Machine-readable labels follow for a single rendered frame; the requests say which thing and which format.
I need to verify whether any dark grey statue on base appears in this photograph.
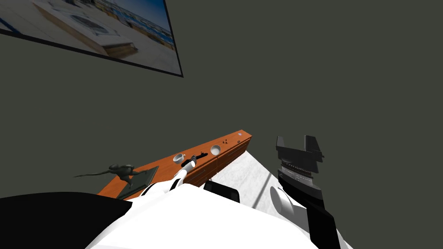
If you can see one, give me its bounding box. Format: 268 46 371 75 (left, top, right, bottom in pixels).
73 163 160 201

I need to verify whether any black-framed wall picture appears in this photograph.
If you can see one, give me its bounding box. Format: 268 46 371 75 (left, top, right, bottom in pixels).
0 0 184 78

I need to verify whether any orange wooden sideboard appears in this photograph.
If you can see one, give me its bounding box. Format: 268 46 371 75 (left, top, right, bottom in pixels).
97 129 253 201

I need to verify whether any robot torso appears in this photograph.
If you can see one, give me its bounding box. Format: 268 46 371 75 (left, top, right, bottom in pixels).
84 180 320 249

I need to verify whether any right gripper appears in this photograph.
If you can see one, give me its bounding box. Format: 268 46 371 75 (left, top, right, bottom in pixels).
276 135 325 174

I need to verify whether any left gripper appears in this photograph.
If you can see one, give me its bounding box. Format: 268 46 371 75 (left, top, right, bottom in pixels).
181 153 209 168

